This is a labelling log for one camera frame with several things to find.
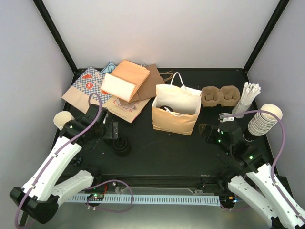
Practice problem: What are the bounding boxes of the orange kraft paper bag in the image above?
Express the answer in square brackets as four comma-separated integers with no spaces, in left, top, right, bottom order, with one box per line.
[152,72,202,135]

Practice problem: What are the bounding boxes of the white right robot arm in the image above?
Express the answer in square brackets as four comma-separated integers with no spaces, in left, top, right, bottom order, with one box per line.
[199,121,305,229]

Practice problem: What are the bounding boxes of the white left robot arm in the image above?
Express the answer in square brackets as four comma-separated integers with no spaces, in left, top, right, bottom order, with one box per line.
[10,104,118,224]

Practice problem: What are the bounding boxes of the black cup lid stack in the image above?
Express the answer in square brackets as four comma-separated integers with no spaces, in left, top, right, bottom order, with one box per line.
[112,135,131,157]

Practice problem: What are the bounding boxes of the cream cakes printed paper bag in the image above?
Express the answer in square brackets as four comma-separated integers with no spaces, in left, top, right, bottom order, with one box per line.
[102,96,150,123]

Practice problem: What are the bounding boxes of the right stack of paper cups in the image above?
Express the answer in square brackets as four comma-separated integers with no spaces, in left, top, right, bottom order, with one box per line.
[244,104,283,142]

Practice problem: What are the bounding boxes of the stack of paper cups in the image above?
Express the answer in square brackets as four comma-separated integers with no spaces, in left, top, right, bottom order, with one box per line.
[53,111,74,130]
[244,104,283,142]

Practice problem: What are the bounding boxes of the cardboard cup carrier stack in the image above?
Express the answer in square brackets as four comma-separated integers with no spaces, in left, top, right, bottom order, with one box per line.
[201,85,241,107]

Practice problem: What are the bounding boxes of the cup of white straws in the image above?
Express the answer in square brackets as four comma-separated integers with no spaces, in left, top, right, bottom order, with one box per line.
[232,82,261,115]

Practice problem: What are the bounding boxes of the folded orange paper bag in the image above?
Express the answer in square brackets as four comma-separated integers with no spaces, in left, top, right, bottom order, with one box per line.
[101,60,150,102]

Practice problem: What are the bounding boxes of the left stack of paper cups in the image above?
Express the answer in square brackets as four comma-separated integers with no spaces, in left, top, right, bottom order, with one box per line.
[53,111,74,130]

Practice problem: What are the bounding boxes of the blue checkered paper bag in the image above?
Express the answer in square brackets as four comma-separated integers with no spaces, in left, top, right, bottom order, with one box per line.
[62,67,112,113]

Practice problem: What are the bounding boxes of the dark brown paper bag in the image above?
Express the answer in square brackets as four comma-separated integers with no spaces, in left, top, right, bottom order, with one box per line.
[137,64,173,101]

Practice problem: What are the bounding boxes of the light blue paper bag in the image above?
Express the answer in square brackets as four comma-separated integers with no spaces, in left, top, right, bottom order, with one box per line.
[100,62,117,74]

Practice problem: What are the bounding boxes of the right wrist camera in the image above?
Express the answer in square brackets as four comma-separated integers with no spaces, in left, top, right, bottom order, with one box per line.
[219,113,234,123]

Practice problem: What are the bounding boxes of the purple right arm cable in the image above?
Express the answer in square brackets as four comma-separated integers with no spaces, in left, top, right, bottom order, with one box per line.
[228,110,305,222]

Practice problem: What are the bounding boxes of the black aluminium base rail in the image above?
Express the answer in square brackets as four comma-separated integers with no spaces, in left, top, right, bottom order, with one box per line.
[101,175,230,195]

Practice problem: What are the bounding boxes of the white slotted cable duct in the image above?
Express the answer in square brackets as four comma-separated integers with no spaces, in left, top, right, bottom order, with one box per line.
[66,193,221,207]

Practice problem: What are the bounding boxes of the right black frame post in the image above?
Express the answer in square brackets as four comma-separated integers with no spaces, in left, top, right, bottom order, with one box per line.
[243,0,290,73]

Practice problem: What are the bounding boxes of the black frame post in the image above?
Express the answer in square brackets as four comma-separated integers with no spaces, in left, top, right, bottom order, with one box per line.
[243,0,290,73]
[33,0,78,73]

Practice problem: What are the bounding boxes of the left black frame post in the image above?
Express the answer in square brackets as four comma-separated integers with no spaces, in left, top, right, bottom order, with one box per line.
[33,0,78,73]

